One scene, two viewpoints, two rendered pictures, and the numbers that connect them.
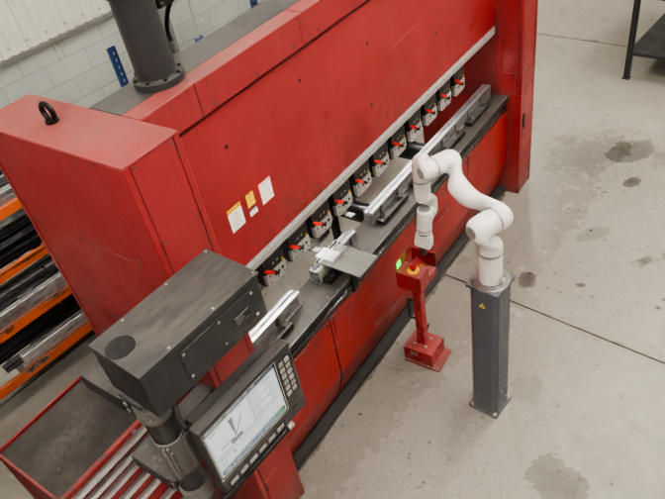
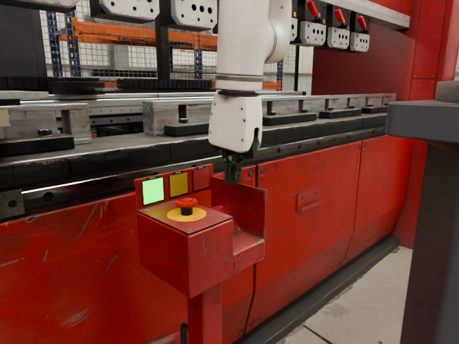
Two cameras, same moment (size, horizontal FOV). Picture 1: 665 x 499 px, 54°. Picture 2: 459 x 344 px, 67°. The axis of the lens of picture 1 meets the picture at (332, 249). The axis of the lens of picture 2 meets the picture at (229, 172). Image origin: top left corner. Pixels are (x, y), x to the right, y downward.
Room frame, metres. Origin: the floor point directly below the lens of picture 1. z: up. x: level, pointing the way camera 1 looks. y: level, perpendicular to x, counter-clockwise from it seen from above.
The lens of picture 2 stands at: (2.11, -0.55, 1.01)
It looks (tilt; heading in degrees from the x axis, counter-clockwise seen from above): 14 degrees down; 4
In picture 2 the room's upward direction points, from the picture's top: straight up
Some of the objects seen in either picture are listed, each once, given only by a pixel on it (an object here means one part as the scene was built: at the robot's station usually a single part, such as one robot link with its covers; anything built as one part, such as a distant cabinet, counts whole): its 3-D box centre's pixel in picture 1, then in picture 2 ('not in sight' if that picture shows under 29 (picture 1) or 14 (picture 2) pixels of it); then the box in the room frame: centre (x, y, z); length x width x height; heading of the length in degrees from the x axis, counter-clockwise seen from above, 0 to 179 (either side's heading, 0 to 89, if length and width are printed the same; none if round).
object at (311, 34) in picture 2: (425, 109); (307, 23); (3.62, -0.75, 1.26); 0.15 x 0.09 x 0.17; 138
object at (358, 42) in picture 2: (453, 80); (354, 33); (3.91, -1.02, 1.26); 0.15 x 0.09 x 0.17; 138
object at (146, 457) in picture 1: (190, 434); not in sight; (1.59, 0.70, 1.18); 0.40 x 0.24 x 0.07; 138
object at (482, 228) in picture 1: (485, 235); not in sight; (2.26, -0.71, 1.30); 0.19 x 0.12 x 0.24; 115
